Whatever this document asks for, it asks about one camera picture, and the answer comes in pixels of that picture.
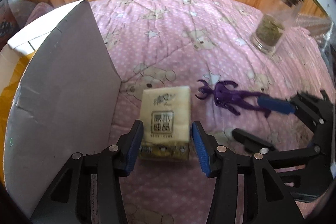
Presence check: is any pink bear quilt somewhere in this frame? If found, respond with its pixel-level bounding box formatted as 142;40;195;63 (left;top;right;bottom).
91;0;335;223

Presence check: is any clear bubble wrap bag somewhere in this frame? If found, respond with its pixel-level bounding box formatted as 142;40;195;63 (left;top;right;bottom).
294;14;335;82

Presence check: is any white cardboard box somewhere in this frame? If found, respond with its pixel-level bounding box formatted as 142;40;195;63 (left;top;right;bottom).
1;0;121;217

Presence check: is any purple horned toy figure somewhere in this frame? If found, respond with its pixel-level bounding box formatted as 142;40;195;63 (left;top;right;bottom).
195;80;271;118

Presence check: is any beige tissue pack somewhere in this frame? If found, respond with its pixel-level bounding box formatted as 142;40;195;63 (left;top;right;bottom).
139;86;191;161

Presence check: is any glass tea jar steel lid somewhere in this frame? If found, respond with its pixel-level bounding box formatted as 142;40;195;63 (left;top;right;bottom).
250;0;304;55

